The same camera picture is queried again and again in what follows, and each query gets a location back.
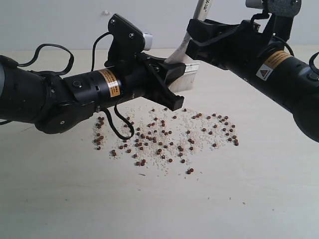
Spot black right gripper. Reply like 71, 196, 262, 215
186, 19, 294, 85

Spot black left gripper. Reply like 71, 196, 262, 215
63, 53, 186, 111

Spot wide white bristle paint brush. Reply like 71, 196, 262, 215
164, 0, 200, 93

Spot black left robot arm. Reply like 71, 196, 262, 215
0, 53, 186, 134

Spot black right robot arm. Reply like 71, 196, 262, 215
186, 19, 319, 141

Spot scattered rice and brown pellets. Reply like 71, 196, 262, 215
92, 107, 239, 175

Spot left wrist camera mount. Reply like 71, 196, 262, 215
104, 13, 153, 67

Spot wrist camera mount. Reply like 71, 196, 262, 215
104, 13, 153, 67
245, 0, 302, 42

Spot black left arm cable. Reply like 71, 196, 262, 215
14, 32, 135, 140

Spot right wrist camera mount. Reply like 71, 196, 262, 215
245, 0, 302, 42

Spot small white wall blob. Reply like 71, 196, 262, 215
102, 10, 111, 16

